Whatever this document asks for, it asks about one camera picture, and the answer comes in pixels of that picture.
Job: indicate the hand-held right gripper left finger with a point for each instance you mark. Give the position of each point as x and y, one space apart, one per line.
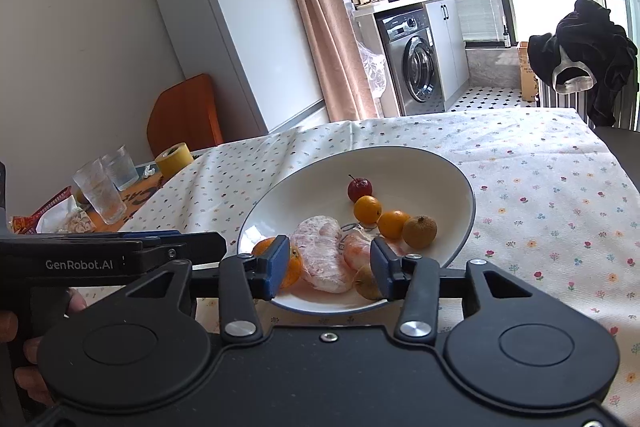
277 264

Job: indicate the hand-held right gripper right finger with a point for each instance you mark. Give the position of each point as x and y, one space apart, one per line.
380 267

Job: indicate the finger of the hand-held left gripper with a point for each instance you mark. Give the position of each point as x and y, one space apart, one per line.
150 235
200 249

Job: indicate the orange mandarin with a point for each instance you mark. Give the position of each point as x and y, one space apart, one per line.
294 269

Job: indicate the brown longan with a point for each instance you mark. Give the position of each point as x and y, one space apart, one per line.
420 233
367 282

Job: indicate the small peeled pomelo segment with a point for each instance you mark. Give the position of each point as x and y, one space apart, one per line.
356 252

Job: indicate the large peeled pomelo segment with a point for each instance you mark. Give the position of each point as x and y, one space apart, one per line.
320 257

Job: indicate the small orange kumquat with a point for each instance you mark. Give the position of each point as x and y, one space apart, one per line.
393 225
367 210

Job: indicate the small red crabapple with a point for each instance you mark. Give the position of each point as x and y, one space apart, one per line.
360 190

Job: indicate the white plate with blue rim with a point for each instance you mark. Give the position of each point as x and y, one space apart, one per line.
425 187

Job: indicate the person's left hand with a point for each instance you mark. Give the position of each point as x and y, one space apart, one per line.
30 349

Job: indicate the white crumpled plastic bag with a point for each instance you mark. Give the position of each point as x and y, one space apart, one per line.
65 217

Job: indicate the orange printed mat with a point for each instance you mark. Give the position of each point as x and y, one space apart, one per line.
142 192

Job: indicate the red snack packet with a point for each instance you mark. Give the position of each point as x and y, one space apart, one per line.
35 214

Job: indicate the clear drinking glass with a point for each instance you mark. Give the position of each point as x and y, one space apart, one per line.
100 194
122 169

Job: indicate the yellow tape roll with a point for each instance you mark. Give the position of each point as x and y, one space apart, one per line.
174 161

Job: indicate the orange wooden chair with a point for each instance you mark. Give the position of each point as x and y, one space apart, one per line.
182 114

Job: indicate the floral white tablecloth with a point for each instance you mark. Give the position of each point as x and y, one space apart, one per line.
540 207

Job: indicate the clear plastic bag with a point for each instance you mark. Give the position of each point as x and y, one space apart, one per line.
374 69

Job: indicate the silver washing machine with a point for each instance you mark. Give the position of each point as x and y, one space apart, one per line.
415 67

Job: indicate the white cabinet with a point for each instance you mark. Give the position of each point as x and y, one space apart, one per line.
450 47

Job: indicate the white refrigerator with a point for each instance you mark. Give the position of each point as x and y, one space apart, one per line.
240 17

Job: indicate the pink curtain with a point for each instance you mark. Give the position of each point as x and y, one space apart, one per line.
325 32

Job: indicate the tall cardboard box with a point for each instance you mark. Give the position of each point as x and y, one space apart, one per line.
527 72

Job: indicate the striped radiator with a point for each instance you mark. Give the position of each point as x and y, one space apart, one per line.
565 107

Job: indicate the clear plastic hanger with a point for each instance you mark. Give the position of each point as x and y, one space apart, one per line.
561 79

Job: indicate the dark small bottle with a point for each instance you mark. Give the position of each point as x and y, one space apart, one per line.
506 37

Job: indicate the white window blind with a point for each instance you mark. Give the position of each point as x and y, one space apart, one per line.
480 16

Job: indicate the black garment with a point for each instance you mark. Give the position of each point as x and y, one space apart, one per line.
605 42

